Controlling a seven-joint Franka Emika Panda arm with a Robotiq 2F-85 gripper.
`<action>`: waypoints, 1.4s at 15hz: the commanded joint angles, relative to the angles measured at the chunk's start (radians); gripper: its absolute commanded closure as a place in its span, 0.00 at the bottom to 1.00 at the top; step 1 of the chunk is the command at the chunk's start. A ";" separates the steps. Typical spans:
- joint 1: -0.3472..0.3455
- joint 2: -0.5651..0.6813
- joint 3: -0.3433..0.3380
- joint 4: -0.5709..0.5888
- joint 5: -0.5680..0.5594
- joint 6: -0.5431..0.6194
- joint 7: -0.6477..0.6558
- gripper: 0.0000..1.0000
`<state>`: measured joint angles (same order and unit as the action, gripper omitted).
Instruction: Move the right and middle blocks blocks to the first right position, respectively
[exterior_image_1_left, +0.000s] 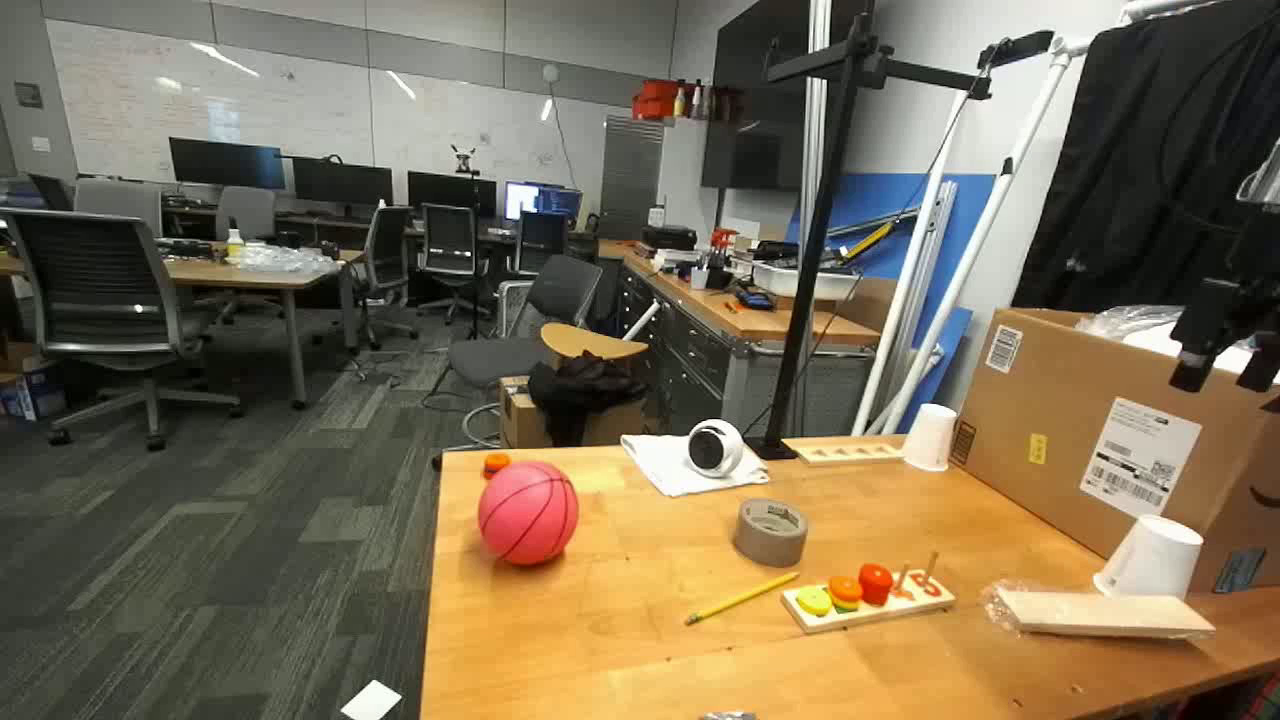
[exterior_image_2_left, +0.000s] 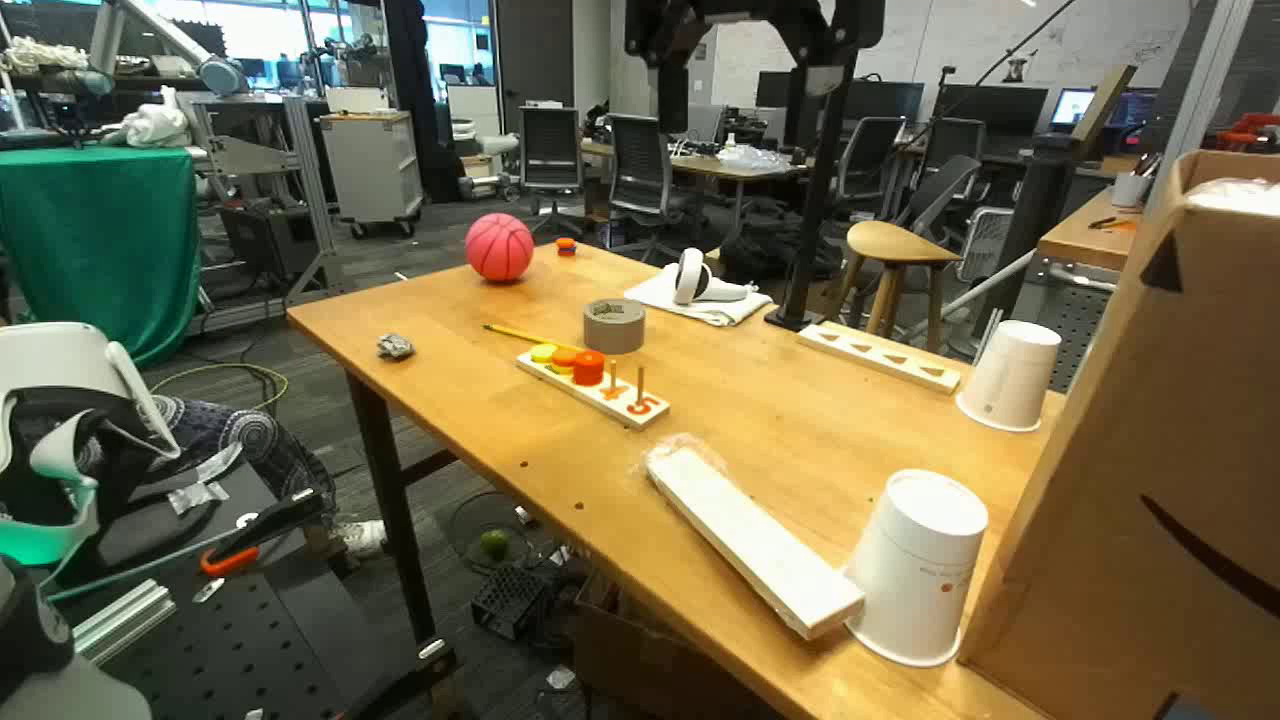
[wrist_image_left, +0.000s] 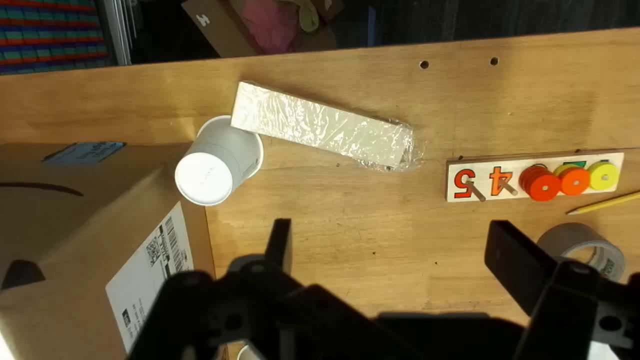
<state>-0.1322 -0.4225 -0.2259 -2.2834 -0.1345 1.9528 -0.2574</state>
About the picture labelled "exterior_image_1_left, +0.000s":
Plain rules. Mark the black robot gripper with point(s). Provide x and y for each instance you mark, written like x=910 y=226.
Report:
x=1263 y=246

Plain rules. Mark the white plastic packing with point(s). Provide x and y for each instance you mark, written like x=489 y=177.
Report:
x=1147 y=325

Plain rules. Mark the large cardboard box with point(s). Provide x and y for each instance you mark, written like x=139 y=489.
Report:
x=1041 y=426

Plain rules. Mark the black cloth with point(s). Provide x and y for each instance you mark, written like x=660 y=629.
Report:
x=1147 y=146

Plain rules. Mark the white paper cup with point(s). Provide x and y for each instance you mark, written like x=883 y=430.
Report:
x=931 y=443
x=1149 y=556

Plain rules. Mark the white plastic-wrapped foam board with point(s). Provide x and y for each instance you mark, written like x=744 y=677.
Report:
x=1102 y=612

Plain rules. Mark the white tripod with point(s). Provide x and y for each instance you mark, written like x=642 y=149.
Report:
x=925 y=221

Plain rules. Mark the white numbered peg board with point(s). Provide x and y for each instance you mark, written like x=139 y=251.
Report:
x=934 y=596

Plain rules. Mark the light wooden peg strip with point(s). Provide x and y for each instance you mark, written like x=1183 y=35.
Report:
x=840 y=451

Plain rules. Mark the white plastic bin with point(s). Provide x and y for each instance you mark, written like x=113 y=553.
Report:
x=805 y=281

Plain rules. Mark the orange round block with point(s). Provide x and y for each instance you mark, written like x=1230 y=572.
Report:
x=844 y=592

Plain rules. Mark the yellow-green round block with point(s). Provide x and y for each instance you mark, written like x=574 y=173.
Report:
x=815 y=601

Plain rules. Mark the grey tape roll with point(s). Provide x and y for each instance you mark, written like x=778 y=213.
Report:
x=768 y=545

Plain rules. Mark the long wooden workbench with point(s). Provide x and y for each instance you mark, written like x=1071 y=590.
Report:
x=720 y=314

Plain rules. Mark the white round webcam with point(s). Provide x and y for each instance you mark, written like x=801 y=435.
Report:
x=719 y=451

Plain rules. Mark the yellow pencil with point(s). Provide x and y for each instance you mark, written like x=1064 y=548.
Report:
x=742 y=596

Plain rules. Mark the white paper pad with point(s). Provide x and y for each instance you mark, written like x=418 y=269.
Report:
x=652 y=460

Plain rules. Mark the grey metal cabinet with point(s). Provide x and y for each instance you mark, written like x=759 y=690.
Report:
x=630 y=183

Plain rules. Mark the red bag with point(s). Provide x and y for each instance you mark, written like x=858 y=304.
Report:
x=652 y=100

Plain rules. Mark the wooden stool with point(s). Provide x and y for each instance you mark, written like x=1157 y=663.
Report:
x=587 y=342

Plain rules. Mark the black backpack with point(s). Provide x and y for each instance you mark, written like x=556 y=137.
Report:
x=581 y=394

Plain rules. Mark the grey padded office chair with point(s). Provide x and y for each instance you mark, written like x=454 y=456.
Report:
x=566 y=284

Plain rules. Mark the monitor with blue screen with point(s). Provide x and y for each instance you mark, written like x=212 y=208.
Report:
x=541 y=202

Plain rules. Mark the pink basketball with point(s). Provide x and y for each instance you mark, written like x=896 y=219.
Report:
x=531 y=515

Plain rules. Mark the small orange round object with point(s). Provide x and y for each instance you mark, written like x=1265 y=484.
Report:
x=499 y=465

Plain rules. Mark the black office chair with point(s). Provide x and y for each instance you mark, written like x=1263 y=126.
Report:
x=386 y=254
x=450 y=241

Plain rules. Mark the black computer monitor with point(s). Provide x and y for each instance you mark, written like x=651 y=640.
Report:
x=450 y=195
x=227 y=161
x=342 y=183

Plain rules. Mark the white paper sheet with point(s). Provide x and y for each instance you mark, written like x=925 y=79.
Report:
x=371 y=701

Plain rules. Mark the wooden desk grey legs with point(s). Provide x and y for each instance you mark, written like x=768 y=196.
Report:
x=255 y=274

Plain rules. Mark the light grey office chair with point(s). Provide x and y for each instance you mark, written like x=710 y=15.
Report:
x=244 y=208

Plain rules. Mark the grey mesh office chair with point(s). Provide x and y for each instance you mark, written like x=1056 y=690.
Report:
x=93 y=281

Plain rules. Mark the blue wall panel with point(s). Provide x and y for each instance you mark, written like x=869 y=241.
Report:
x=967 y=213

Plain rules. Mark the black camera stand pole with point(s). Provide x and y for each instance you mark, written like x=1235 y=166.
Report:
x=811 y=267

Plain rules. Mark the black wall screen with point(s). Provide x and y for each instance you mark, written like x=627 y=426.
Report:
x=752 y=92

